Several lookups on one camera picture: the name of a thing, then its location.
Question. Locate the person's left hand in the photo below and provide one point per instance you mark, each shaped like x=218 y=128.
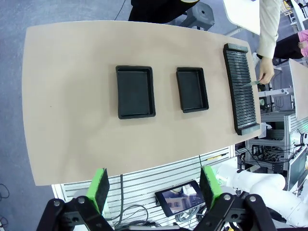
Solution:
x=267 y=69

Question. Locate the beige wooden table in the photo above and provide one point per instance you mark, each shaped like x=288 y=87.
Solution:
x=299 y=91

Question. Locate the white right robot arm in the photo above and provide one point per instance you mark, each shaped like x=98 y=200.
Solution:
x=264 y=190

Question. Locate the white side table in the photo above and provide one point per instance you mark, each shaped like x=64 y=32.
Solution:
x=240 y=14

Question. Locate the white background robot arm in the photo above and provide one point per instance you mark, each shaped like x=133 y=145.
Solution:
x=276 y=92

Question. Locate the black tablet with lit screen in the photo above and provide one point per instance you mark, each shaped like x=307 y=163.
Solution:
x=179 y=199

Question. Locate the green circuit board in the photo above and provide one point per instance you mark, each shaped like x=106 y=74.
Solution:
x=250 y=84

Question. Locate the black slotted PCB rack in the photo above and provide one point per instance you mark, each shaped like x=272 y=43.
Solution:
x=240 y=103

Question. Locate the flat computer monitor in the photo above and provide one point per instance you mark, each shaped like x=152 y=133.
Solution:
x=298 y=168

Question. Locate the grey round stool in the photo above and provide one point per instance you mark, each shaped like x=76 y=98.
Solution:
x=202 y=14

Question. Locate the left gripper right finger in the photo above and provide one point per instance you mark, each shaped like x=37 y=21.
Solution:
x=211 y=190

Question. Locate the aluminium frame cart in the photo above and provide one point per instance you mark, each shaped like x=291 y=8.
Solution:
x=287 y=134

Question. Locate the black ESD tray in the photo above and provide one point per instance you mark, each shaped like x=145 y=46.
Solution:
x=192 y=90
x=134 y=92

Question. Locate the person in pink top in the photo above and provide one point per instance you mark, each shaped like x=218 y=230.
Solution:
x=303 y=36

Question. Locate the left forearm in beige sleeve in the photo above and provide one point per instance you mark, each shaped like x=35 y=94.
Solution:
x=268 y=31

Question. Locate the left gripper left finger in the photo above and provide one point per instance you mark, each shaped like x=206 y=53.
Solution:
x=96 y=190

